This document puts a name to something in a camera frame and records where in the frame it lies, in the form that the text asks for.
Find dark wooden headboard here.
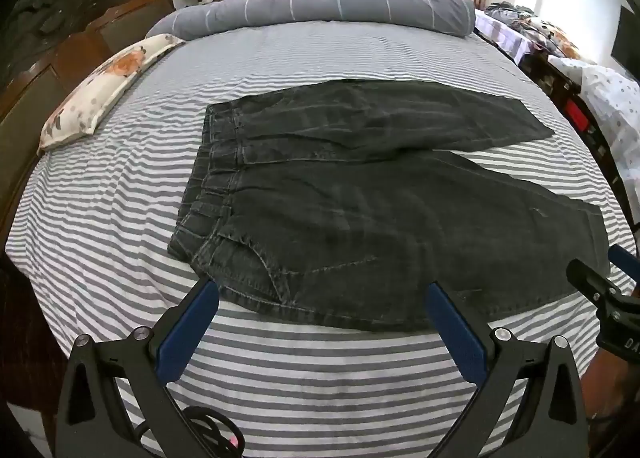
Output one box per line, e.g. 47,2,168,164
0,0,176,233

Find black wall television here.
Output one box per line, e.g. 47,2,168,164
611,5,640,73

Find floral crumpled blanket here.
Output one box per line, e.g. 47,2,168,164
475,2,596,63

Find dark grey denim pants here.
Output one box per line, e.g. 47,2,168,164
167,79,611,333

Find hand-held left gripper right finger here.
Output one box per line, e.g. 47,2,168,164
400,282,586,458

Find floral pillow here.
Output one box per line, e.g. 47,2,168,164
37,34,186,155

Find white dotted cloth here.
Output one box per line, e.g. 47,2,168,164
550,58,640,199

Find grey checked rolled blanket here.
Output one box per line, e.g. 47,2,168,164
145,0,476,41

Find grey white striped bed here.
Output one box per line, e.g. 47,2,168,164
5,20,636,458

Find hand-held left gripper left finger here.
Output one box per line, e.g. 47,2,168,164
55,279,246,458

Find red box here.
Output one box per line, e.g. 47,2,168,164
566,102,592,133

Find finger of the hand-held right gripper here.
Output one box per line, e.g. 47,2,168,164
566,259,622,309
606,244,640,285

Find black cable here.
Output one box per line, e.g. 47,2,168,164
134,405,246,458

